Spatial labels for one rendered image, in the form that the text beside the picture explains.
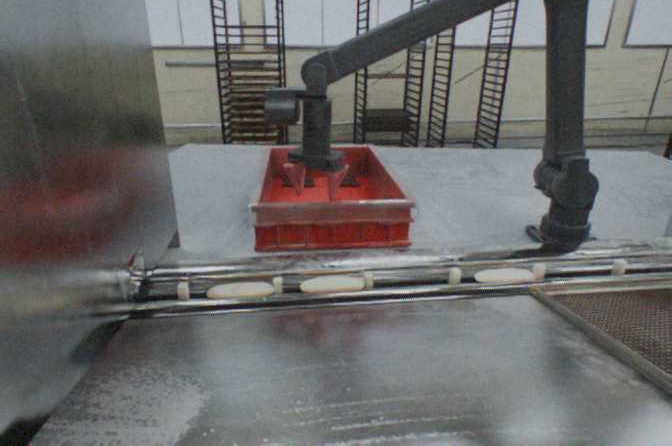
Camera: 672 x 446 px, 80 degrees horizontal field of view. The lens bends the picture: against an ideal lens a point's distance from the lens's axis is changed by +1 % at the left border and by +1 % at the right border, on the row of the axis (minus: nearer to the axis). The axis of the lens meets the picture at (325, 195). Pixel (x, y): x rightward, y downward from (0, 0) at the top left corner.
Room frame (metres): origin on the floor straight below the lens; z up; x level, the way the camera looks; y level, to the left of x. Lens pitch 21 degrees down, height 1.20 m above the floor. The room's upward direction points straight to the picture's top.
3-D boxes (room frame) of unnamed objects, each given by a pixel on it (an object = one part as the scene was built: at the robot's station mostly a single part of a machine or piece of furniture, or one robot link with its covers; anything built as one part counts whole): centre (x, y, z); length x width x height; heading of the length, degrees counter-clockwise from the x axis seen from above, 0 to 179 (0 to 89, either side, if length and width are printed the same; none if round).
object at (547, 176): (0.74, -0.47, 0.94); 0.09 x 0.05 x 0.10; 86
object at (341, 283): (0.53, -0.01, 0.86); 0.10 x 0.04 x 0.01; 96
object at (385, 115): (4.24, -0.64, 0.89); 0.60 x 0.59 x 1.78; 96
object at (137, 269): (0.50, 0.27, 0.90); 0.06 x 0.01 x 0.06; 6
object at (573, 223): (0.75, -0.49, 0.86); 0.12 x 0.09 x 0.08; 86
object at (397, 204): (0.93, 0.00, 0.88); 0.49 x 0.34 x 0.10; 4
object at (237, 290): (0.52, 0.13, 0.86); 0.10 x 0.04 x 0.01; 96
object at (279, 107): (0.78, 0.06, 1.11); 0.11 x 0.09 x 0.12; 86
